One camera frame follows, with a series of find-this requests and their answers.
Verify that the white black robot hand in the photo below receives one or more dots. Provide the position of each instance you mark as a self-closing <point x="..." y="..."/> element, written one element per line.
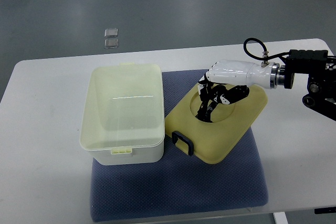
<point x="228" y="82"/>

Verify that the blue fabric cushion mat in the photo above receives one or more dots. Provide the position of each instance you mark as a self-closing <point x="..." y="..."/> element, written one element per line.
<point x="179" y="184"/>

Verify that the white storage box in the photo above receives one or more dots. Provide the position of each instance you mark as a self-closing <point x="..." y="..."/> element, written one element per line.
<point x="123" y="118"/>

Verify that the yellow box lid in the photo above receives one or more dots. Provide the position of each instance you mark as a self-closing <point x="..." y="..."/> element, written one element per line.
<point x="212" y="141"/>

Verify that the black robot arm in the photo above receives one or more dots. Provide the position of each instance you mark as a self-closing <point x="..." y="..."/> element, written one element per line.
<point x="320" y="68"/>

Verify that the upper floor metal plate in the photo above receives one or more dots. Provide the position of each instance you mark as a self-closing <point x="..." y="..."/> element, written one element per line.
<point x="111" y="32"/>

